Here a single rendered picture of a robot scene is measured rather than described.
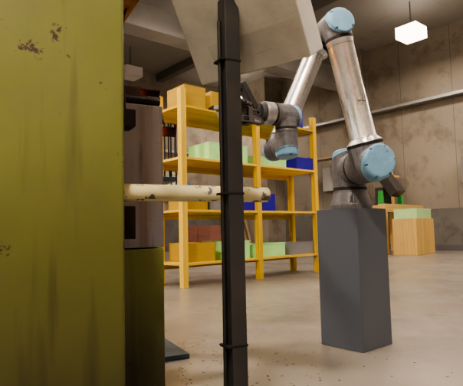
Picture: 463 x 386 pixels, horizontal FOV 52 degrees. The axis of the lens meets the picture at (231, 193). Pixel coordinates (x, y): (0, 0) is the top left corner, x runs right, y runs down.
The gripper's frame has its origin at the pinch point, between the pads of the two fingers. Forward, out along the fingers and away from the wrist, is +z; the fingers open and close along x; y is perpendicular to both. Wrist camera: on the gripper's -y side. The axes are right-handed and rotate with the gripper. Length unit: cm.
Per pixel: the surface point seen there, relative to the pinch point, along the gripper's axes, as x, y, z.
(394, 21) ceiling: 546, -389, -697
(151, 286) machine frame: -16, 65, 31
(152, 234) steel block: -16, 49, 31
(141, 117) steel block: -16.1, 12.6, 33.9
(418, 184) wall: 591, -45, -793
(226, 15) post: -60, -3, 26
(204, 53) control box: -46, 1, 26
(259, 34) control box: -62, 1, 18
